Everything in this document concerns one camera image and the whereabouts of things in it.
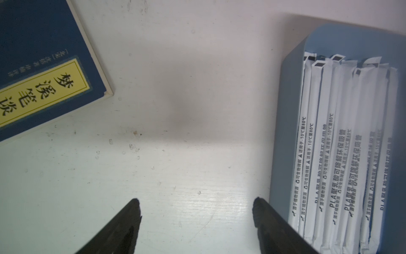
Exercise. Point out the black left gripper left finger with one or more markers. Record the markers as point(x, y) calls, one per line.
point(119, 236)

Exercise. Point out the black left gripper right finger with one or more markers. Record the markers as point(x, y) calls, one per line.
point(275, 235)

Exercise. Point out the straw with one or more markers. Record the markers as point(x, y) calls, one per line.
point(295, 210)
point(329, 123)
point(305, 146)
point(350, 218)
point(315, 135)
point(343, 83)
point(376, 108)
point(382, 182)

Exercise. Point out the blue storage tray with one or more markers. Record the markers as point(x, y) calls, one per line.
point(359, 43)

